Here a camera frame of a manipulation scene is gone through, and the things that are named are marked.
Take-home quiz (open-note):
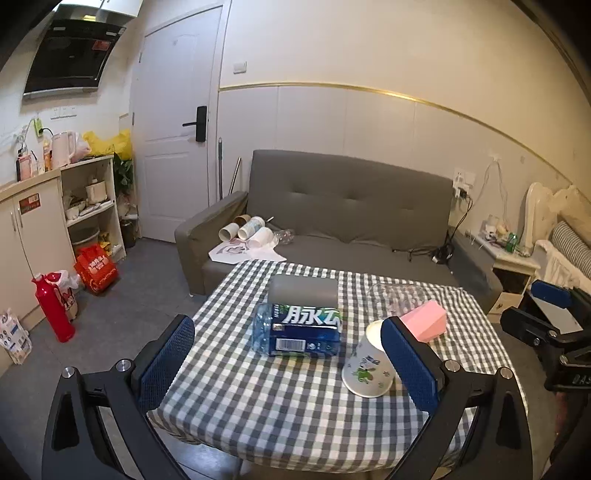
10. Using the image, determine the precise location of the white patterned paper cup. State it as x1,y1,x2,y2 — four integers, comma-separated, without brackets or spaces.
342,320,394,398

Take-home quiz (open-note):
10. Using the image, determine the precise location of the pink faceted cup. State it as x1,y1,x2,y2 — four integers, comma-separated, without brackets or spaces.
401,300,448,343

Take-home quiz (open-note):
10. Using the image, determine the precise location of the clear plastic cup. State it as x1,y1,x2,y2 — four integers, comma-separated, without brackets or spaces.
367,283,427,320

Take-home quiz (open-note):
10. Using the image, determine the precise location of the white printed paper cup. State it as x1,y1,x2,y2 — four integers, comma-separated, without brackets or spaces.
238,216,266,241

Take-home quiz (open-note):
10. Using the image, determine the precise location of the white bedside table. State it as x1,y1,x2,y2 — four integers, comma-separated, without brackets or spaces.
465,232,541,323

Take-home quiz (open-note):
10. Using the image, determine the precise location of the green bottle on nightstand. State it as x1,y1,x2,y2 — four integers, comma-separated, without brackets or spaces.
505,232,518,253

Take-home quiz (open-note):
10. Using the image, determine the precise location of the checkered tablecloth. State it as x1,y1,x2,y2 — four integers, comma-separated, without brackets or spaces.
146,258,530,474

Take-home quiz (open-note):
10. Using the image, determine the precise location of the white bed headboard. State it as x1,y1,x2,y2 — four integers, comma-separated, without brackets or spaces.
522,182,590,255

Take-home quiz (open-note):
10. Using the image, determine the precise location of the red gift box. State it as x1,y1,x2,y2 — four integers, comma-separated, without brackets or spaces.
74,244,119,294

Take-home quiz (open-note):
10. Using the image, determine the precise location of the blue labelled plastic bottle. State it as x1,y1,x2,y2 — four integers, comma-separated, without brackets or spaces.
250,303,342,357

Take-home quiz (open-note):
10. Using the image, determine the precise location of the red thermos flask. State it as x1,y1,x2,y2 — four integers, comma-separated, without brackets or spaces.
32,274,75,343

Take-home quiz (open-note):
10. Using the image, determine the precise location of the white bag on floor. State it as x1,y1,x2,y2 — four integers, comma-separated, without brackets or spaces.
0,309,32,365

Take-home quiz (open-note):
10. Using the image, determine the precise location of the white paper roll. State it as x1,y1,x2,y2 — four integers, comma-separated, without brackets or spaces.
218,222,240,242

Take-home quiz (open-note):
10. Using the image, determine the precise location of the paper sheet on sofa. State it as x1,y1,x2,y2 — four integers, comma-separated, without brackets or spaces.
208,239,286,265

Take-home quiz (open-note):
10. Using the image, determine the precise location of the grey fabric sofa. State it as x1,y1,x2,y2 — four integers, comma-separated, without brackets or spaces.
174,150,502,310

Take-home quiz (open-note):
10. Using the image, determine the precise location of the white kitchen cabinet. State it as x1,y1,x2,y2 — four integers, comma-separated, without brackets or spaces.
1,170,74,330

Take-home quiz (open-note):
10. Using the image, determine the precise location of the empty clear bottle on sofa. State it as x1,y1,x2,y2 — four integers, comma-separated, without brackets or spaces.
273,229,296,246

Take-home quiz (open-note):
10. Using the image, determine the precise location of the white open shelf unit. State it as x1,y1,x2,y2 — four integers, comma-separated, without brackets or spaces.
60,155,126,262

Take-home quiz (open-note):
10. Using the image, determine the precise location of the yellow plastic bag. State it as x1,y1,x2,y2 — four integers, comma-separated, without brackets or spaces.
82,129,132,160

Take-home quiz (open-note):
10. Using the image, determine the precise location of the pink electric kettle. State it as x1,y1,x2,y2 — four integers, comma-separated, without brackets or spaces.
51,131,77,169

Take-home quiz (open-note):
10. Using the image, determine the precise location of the white door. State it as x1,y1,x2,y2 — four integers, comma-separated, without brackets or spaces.
132,6,221,242

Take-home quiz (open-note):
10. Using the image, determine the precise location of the black range hood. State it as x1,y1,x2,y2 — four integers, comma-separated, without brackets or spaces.
23,19,126,98

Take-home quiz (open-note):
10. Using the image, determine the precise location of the black cable on sofa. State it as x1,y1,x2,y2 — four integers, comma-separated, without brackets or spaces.
390,191,475,265

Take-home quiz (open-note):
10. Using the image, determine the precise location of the white wall power strip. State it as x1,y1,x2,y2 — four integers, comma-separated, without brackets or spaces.
453,167,476,198

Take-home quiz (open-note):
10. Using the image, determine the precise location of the black door handle lock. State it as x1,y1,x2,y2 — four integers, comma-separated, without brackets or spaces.
182,105,208,143

